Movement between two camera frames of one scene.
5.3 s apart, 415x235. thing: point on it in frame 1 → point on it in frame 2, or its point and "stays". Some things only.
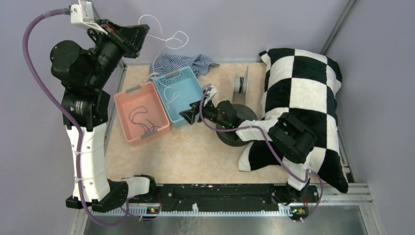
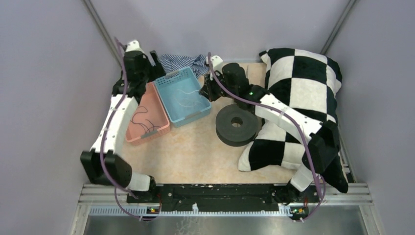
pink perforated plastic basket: [142, 113] stays
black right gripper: [196, 107] → [207, 89]
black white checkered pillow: [305, 84] stays
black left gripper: [129, 39] → [156, 70]
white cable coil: [177, 92] → [196, 102]
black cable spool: [229, 136] stays
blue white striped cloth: [167, 64] stays
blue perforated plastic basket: [178, 89] stays
